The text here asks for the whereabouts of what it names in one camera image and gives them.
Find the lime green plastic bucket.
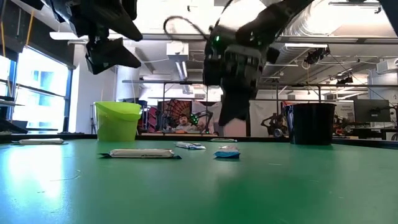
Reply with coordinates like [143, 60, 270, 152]
[94, 101, 143, 142]

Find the black plastic bucket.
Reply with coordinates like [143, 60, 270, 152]
[287, 103, 337, 146]

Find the white hanging cloth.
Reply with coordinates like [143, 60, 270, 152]
[192, 101, 223, 134]
[250, 101, 282, 138]

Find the black metal rig frame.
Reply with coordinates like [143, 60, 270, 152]
[123, 80, 398, 138]

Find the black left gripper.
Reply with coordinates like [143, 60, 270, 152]
[46, 0, 144, 75]

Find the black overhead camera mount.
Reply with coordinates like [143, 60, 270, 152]
[303, 46, 331, 65]

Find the pale pink partition panel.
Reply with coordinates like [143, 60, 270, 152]
[223, 118, 248, 138]

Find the white wall sign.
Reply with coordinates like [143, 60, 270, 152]
[337, 102, 355, 123]

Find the colourful hanging banner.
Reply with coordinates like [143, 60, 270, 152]
[282, 100, 295, 138]

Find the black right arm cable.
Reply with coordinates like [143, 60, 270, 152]
[163, 15, 218, 41]

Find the long ceiling light bar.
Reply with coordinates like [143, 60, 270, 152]
[49, 32, 94, 40]

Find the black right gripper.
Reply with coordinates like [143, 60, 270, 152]
[203, 27, 280, 127]

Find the black table edge rail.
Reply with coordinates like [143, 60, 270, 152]
[0, 133, 398, 147]

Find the mandala pattern tapestry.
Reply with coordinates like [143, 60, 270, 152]
[157, 99, 193, 133]

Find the yellow hanging cord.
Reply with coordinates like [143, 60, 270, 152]
[25, 9, 35, 47]

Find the white wall air unit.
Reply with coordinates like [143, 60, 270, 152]
[376, 58, 398, 75]

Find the white round column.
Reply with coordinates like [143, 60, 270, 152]
[115, 67, 141, 102]

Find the person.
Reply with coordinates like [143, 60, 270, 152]
[169, 113, 206, 134]

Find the black computer monitor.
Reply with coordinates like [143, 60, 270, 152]
[354, 99, 392, 123]

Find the white ventilation box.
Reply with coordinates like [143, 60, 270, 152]
[166, 42, 190, 62]

